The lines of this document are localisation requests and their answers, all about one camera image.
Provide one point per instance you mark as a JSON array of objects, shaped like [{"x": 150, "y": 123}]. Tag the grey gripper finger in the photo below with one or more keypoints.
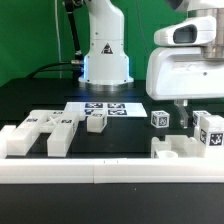
[{"x": 181, "y": 105}]

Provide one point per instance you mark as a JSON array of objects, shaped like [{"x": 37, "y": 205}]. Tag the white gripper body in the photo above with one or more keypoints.
[{"x": 182, "y": 73}]

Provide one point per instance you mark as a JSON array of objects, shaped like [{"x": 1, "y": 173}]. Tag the white chair seat part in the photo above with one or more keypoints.
[{"x": 175, "y": 146}]

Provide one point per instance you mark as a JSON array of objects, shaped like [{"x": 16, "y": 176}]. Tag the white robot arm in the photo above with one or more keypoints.
[{"x": 106, "y": 66}]

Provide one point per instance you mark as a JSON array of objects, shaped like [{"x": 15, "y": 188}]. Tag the white marker sheet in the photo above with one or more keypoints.
[{"x": 112, "y": 109}]

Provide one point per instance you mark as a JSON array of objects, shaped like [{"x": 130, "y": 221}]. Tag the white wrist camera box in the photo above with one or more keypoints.
[{"x": 196, "y": 31}]

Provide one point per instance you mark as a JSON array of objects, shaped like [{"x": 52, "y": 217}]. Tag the white chair back frame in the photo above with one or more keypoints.
[{"x": 61, "y": 127}]

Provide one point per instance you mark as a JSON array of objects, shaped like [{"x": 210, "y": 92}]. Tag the white U-shaped fence frame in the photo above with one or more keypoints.
[{"x": 39, "y": 171}]

